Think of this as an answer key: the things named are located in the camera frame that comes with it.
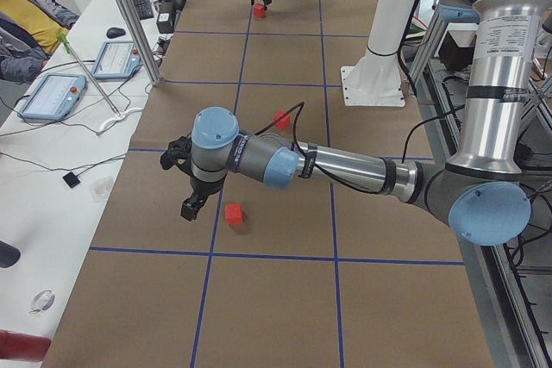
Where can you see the red block moved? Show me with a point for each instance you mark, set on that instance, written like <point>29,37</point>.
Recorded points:
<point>282,120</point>
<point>234,214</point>
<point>259,11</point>

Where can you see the brown cardboard table cover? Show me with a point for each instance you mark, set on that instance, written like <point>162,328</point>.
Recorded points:
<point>277,270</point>

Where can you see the black computer mouse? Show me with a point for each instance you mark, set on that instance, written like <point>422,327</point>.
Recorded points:
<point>115,32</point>

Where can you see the aluminium frame post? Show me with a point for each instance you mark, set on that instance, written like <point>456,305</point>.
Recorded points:
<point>131,18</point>

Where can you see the metal rod green tip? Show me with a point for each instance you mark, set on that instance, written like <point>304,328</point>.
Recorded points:
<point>64,41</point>

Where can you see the black keyboard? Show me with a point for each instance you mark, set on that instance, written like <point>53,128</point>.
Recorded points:
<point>144,9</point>

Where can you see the black power brick box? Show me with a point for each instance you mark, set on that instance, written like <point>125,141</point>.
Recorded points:
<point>168,15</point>

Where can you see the near teach pendant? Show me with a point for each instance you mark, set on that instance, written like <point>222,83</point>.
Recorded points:
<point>54,98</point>

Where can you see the teach pendant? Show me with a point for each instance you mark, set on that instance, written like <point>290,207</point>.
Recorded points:
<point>116,60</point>
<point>54,98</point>

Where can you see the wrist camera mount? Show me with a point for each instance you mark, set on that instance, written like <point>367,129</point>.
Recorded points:
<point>178,153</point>

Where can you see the small black square pad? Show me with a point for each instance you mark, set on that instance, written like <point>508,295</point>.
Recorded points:
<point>71,179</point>

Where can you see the far teach pendant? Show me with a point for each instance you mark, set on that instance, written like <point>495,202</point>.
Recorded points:
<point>116,60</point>

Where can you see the red cylinder object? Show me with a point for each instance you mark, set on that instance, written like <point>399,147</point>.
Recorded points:
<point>23,347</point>

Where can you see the seated person yellow shirt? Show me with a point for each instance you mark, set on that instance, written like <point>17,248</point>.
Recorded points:
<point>30,31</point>

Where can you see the white camera mast pedestal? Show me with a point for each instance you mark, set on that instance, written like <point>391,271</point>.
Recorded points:
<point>375,80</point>

